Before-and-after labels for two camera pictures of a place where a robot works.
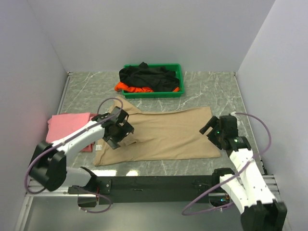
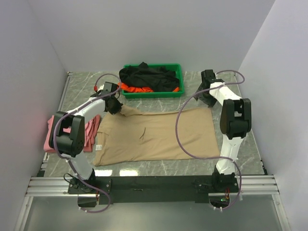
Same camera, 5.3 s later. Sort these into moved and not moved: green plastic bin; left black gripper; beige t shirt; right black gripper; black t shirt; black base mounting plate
Moved: left black gripper; right black gripper
Not moved: beige t shirt; black base mounting plate; black t shirt; green plastic bin
